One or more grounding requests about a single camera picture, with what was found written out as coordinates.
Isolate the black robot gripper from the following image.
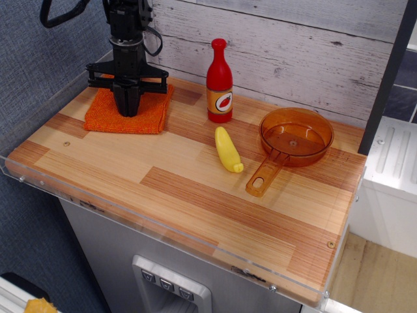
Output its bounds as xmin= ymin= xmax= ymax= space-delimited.
xmin=86 ymin=37 xmax=168 ymax=117

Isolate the orange knitted cloth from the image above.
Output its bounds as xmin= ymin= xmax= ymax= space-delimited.
xmin=83 ymin=74 xmax=175 ymax=135

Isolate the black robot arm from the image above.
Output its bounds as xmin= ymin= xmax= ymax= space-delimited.
xmin=86 ymin=1 xmax=169 ymax=117

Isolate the red toy sauce bottle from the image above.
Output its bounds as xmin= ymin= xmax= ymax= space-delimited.
xmin=206 ymin=38 xmax=233 ymax=123

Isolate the yellow toy banana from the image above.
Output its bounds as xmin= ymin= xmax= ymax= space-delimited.
xmin=214 ymin=127 xmax=244 ymax=173

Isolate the clear acrylic table guard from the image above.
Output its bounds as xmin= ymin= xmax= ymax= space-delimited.
xmin=0 ymin=60 xmax=367 ymax=310

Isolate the orange transparent toy pan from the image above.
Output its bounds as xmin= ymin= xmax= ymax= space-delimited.
xmin=246 ymin=108 xmax=334 ymax=197

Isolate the silver toy fridge cabinet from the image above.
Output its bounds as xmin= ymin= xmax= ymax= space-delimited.
xmin=61 ymin=200 xmax=302 ymax=312

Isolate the yellow object bottom corner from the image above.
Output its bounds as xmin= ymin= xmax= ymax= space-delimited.
xmin=23 ymin=298 xmax=58 ymax=313

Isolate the white toy sink unit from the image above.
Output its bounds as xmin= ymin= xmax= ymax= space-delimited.
xmin=349 ymin=117 xmax=416 ymax=257

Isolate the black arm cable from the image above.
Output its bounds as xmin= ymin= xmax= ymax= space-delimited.
xmin=39 ymin=0 xmax=164 ymax=57

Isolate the black vertical post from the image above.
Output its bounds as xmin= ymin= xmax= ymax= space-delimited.
xmin=358 ymin=0 xmax=416 ymax=156

